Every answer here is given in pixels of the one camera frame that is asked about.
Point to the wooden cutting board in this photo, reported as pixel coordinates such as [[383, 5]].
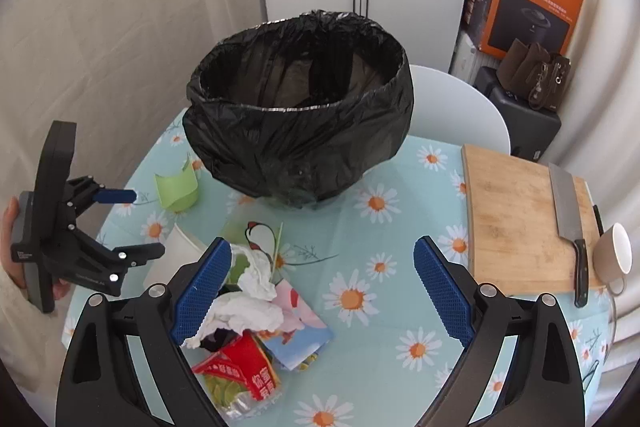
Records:
[[510, 217]]

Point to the person's left hand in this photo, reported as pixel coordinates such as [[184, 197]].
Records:
[[9, 232]]

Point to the brown handbag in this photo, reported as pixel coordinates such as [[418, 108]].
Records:
[[525, 67]]

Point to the red snack wrapper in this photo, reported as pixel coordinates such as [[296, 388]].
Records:
[[245, 357]]

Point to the beige curtain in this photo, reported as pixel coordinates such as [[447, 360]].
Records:
[[125, 32]]

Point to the white chair back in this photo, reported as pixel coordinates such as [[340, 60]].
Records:
[[450, 107]]

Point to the white curtain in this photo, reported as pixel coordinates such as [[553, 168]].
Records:
[[610, 107]]

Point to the bin with black bag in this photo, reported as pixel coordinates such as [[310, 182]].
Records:
[[300, 147]]

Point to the torn light green paper cup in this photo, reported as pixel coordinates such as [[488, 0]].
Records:
[[177, 192]]

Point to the white paper cup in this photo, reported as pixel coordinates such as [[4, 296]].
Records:
[[175, 252]]

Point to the pink and blue paper packet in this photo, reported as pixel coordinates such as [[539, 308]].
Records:
[[300, 322]]

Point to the black suitcase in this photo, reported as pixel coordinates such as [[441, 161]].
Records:
[[525, 127]]

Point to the white tissue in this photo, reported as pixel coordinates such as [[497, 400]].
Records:
[[245, 314], [257, 277]]

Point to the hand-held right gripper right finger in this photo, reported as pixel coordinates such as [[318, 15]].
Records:
[[442, 292]]

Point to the beige mug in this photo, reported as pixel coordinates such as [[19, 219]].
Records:
[[607, 257]]

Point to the person's left forearm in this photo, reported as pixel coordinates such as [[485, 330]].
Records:
[[25, 327]]

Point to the white box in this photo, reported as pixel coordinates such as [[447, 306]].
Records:
[[462, 57]]

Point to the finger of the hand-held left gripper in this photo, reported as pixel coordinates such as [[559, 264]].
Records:
[[117, 196], [135, 253]]

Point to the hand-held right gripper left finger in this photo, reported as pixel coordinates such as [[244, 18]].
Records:
[[200, 292]]

